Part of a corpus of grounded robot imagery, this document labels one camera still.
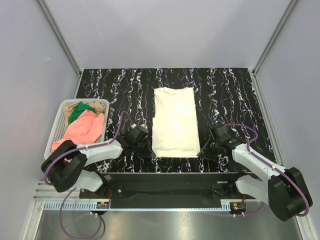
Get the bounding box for cream white t shirt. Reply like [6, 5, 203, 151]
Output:
[152, 87, 200, 158]

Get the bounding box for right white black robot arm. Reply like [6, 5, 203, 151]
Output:
[199, 124, 313, 221]

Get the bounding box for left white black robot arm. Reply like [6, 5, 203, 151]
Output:
[40, 124, 154, 198]

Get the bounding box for beige t shirt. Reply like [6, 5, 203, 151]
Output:
[62, 101, 105, 127]

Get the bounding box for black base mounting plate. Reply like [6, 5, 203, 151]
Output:
[79, 172, 244, 211]

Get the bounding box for salmon pink t shirt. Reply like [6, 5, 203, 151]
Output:
[51, 109, 105, 152]

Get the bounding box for green t shirt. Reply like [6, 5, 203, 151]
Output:
[68, 101, 97, 124]

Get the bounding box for right small circuit board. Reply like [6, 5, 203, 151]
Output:
[232, 202, 247, 211]

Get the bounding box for small circuit board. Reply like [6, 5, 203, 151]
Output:
[96, 201, 110, 209]
[232, 202, 247, 211]

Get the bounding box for left small circuit board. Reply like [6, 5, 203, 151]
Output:
[96, 201, 110, 209]

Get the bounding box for white plastic laundry basket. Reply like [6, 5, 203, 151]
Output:
[44, 98, 110, 159]

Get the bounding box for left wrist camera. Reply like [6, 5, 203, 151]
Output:
[140, 123, 148, 131]

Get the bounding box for aluminium front rail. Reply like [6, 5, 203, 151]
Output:
[32, 181, 305, 201]

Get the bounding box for white slotted cable duct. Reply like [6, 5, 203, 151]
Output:
[44, 201, 108, 211]

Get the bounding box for left aluminium frame post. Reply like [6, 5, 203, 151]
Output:
[36, 0, 82, 77]

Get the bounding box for aluminium frame post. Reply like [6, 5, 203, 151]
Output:
[252, 0, 300, 76]
[36, 0, 82, 77]

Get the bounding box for right aluminium frame post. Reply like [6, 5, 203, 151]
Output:
[252, 0, 300, 76]

